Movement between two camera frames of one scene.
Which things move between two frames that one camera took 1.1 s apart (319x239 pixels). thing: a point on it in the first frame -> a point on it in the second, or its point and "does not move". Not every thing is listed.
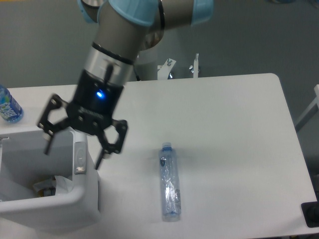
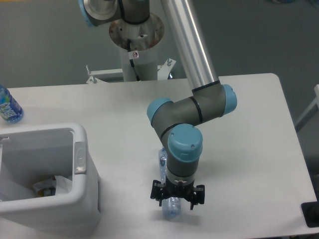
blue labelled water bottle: (10, 110) does not move
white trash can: (23, 162) does not move
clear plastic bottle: (170, 192) does not move
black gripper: (91, 110) -> (186, 190)
